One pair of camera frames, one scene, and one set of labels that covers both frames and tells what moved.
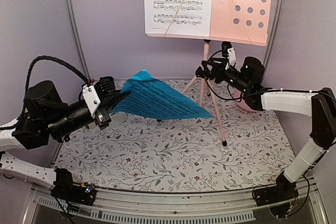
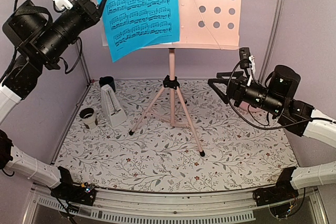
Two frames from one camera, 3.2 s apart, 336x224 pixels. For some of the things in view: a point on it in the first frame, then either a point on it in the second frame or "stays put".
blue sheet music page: x=151 y=98 → x=143 y=9
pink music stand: x=240 y=13 → x=209 y=19
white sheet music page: x=178 y=3 → x=104 y=41
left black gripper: x=109 y=105 → x=90 y=11
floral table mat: x=235 y=148 stays put
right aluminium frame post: x=275 y=27 stays put
